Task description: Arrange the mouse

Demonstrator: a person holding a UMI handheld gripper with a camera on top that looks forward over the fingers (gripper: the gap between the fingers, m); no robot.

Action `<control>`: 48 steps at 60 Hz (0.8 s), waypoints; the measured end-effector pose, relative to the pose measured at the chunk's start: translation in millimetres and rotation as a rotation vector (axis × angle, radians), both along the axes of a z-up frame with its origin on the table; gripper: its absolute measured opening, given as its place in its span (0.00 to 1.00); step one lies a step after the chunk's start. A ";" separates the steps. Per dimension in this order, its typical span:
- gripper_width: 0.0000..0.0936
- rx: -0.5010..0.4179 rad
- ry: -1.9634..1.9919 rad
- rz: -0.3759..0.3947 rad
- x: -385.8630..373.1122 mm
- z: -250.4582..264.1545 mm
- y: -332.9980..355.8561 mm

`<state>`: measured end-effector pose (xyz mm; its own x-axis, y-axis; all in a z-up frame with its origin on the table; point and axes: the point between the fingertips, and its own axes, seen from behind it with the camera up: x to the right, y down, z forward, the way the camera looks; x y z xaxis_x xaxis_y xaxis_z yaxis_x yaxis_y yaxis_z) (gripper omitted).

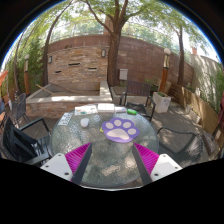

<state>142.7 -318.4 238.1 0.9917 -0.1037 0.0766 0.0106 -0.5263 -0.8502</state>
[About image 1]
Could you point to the open magazine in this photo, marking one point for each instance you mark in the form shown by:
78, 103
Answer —
86, 109

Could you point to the round glass table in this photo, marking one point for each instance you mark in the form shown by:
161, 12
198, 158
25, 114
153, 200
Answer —
111, 164

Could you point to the wooden lamp post left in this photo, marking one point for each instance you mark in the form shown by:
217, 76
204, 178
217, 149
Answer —
26, 74

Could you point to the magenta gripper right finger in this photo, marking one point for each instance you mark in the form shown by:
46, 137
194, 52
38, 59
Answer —
153, 166

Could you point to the grey remote keypad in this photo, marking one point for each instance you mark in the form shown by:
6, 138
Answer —
65, 119

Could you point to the wooden lamp post right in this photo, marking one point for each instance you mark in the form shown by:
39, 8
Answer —
167, 53

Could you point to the purple paw mouse pad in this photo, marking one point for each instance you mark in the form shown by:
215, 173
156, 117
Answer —
120, 130

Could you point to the black chair far left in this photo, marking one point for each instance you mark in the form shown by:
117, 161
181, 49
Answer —
19, 108

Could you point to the wooden lamp post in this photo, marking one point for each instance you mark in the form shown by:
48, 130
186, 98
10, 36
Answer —
26, 74
167, 53

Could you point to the green cylindrical object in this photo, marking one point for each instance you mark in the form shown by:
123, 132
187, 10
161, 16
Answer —
131, 111

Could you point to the white square planter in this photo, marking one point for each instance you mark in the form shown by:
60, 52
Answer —
162, 102

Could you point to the large tree trunk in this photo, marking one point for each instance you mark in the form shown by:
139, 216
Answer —
115, 34

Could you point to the white book stack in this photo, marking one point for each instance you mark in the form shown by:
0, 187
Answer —
105, 107

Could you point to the black chair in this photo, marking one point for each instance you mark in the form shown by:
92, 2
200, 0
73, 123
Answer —
184, 147
18, 146
19, 108

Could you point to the black chair right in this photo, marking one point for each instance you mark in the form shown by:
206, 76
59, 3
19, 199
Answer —
184, 147

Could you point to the dark chair behind table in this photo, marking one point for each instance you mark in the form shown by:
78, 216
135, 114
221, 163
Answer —
136, 97

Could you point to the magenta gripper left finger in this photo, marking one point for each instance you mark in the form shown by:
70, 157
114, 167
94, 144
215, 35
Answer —
72, 165

